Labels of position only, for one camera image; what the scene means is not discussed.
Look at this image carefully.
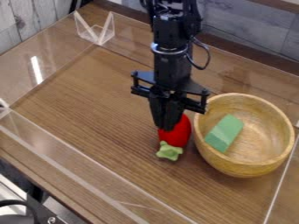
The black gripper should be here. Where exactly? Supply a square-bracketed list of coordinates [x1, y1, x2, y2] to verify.
[131, 43, 211, 131]

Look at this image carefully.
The red plush strawberry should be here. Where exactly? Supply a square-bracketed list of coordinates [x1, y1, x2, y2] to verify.
[155, 114, 193, 161]

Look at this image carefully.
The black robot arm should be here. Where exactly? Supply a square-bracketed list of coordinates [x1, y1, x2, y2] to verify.
[131, 0, 210, 131]

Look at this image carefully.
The green block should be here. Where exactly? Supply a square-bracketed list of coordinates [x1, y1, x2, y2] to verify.
[205, 114, 245, 153]

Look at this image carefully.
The wooden bowl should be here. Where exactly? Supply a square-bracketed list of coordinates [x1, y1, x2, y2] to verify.
[194, 93, 295, 179]

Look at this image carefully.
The black table clamp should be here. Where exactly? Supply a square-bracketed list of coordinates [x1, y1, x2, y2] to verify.
[0, 192, 69, 224]

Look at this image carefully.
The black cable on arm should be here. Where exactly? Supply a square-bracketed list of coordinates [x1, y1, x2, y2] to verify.
[185, 37, 213, 72]

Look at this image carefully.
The clear acrylic corner bracket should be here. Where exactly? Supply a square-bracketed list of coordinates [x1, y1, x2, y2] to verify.
[74, 11, 117, 46]

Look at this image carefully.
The clear acrylic tray wall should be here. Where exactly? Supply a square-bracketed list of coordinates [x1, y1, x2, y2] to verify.
[0, 100, 197, 224]

